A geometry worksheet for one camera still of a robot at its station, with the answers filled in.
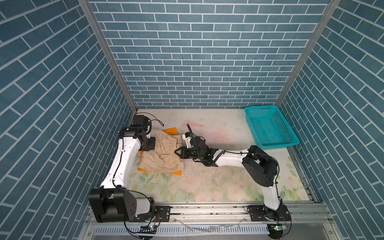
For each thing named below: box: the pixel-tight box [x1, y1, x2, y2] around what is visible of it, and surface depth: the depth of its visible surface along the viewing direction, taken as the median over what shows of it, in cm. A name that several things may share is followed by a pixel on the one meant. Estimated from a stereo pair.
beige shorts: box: [138, 129, 184, 174], surface depth 84 cm
